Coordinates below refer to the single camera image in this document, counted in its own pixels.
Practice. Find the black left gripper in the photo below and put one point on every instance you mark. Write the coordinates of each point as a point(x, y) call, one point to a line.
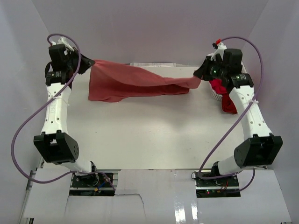
point(86, 62)

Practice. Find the white plastic basket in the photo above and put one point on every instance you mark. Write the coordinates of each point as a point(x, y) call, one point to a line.
point(218, 96)

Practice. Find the red t shirt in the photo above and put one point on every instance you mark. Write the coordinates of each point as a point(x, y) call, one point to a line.
point(226, 103)

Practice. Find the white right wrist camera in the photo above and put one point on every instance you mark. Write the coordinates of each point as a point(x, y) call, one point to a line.
point(219, 47)

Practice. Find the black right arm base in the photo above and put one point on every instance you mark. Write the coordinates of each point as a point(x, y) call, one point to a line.
point(216, 188)

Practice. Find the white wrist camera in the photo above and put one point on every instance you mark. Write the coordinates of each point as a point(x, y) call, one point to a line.
point(219, 47)
point(63, 41)

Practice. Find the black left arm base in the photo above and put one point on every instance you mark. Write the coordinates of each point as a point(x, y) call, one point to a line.
point(94, 185)

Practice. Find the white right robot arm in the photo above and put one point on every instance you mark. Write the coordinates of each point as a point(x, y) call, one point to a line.
point(260, 146)

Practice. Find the salmon pink t shirt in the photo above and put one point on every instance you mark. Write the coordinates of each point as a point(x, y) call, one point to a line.
point(113, 82)

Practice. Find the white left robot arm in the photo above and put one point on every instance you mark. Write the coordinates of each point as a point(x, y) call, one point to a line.
point(54, 143)

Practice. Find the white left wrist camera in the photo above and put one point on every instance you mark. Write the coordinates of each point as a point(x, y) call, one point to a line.
point(63, 41)

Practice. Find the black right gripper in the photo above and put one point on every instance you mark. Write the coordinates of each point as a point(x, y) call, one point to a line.
point(202, 72)

